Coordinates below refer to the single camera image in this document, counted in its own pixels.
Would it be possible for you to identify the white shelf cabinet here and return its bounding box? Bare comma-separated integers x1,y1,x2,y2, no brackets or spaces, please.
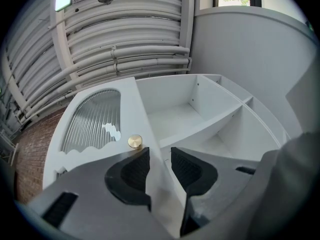
134,73,292,170

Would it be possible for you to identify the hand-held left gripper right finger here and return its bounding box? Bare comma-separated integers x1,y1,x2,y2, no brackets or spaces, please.
170,146,261,237

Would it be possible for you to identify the white metal bunk frame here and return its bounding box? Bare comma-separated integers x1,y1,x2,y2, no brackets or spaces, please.
0,128,20,165

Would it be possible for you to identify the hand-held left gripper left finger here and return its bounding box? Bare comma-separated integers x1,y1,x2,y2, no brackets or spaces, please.
25,146,176,240

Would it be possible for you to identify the bundle of white ceiling pipes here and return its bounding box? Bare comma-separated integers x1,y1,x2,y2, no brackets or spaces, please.
14,44,194,125

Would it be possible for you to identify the gold round door knob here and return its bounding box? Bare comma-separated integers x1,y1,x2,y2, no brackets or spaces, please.
127,134,144,150

